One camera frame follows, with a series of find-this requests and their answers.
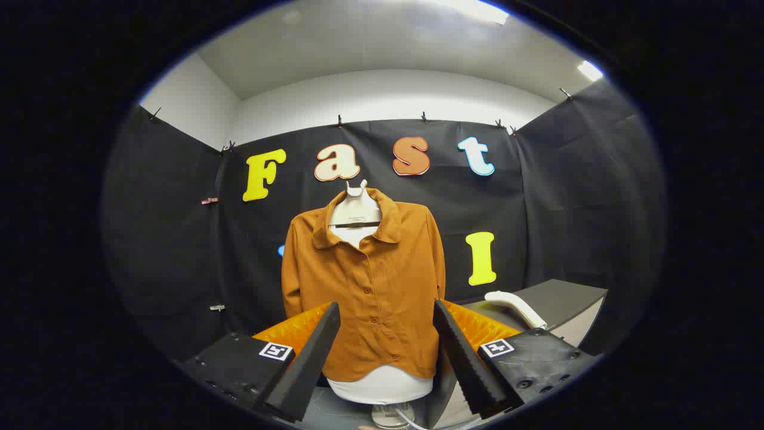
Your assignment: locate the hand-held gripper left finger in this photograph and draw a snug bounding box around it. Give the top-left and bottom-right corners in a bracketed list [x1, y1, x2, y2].
[179, 302, 341, 423]

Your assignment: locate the white plastic hanger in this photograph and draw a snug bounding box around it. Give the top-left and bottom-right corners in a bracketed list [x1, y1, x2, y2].
[329, 179, 383, 228]

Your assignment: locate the black backdrop cloth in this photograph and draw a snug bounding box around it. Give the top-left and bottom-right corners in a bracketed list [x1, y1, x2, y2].
[101, 78, 666, 383]

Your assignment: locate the white mannequin torso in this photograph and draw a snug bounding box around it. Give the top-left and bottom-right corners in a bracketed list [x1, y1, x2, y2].
[325, 226, 435, 406]

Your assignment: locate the orange-brown button shirt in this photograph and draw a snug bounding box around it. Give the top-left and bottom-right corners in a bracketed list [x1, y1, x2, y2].
[281, 188, 446, 383]

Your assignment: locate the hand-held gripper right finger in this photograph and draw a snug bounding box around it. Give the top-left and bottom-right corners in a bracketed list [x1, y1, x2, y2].
[433, 299, 600, 420]

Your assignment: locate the white garment steamer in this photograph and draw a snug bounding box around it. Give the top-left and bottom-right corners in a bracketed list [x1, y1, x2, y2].
[485, 290, 547, 330]

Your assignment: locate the clear mannequin stand base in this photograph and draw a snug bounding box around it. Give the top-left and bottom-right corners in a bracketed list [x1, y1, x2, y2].
[371, 403, 415, 428]

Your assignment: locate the grey table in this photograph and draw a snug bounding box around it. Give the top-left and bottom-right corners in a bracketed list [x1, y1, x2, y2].
[427, 279, 608, 429]

